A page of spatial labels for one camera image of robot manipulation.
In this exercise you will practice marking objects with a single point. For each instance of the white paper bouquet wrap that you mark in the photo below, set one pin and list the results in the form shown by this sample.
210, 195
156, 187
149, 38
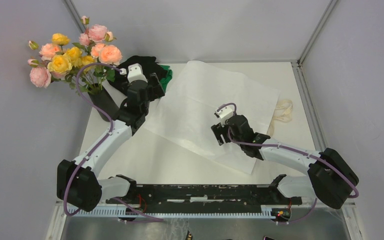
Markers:
186, 113

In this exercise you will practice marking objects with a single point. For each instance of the yellow rose stem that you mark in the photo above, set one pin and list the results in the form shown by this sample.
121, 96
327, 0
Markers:
78, 55

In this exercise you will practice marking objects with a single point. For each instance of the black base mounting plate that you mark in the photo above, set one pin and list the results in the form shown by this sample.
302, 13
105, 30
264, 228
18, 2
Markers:
206, 199

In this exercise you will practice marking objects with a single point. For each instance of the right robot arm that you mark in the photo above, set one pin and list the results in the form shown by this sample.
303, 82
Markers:
325, 174

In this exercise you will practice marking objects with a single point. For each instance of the pink rose stem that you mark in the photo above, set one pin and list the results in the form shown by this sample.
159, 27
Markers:
95, 33

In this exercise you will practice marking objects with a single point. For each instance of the black cylindrical vase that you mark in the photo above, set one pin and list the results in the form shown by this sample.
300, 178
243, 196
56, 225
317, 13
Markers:
102, 99

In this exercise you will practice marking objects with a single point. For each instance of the cream printed ribbon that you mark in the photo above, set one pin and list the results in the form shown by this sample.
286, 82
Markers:
282, 113

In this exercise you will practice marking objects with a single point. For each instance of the green cloth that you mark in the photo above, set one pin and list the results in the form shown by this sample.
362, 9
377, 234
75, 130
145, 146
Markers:
166, 77

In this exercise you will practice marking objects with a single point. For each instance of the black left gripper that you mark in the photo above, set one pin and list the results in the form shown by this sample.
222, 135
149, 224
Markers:
156, 91

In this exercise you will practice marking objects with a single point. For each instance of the pink roses in vase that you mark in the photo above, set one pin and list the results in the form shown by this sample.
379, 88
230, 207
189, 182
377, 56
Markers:
41, 76

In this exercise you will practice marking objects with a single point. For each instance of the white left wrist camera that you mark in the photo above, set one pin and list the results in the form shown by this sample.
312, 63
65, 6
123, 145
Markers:
133, 73

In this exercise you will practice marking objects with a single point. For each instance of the black cloth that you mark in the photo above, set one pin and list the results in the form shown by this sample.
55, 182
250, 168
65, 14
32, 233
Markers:
149, 66

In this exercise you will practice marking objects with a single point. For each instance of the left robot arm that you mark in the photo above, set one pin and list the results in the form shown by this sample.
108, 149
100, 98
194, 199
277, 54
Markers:
77, 182

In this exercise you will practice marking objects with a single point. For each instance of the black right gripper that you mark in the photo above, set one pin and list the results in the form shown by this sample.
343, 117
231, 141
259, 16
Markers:
218, 130

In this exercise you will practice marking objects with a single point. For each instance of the peach rose stem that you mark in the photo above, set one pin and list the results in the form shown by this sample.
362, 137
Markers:
107, 54
47, 51

